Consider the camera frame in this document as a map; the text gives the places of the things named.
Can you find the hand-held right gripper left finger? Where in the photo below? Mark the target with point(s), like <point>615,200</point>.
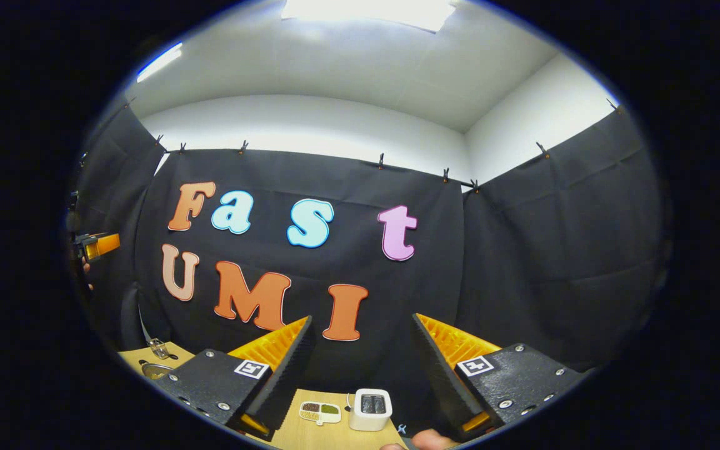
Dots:
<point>285,375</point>

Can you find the tan rounded object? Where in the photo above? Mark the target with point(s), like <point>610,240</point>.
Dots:
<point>432,439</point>

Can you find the ceiling light panel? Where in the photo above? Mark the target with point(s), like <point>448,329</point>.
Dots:
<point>366,11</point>

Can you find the black backdrop cloth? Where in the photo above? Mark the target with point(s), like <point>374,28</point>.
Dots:
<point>554,269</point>

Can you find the long ceiling light strip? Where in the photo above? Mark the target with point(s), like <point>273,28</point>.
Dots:
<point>159,62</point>

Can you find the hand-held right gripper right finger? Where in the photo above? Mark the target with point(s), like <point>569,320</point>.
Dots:
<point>444,381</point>

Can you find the white divided seasoning dish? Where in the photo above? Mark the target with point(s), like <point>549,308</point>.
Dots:
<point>319,411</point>

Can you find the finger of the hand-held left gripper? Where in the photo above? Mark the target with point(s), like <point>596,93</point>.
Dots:
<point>100,245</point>

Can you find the row of black cloth clips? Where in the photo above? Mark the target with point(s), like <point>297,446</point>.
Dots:
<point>381,161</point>

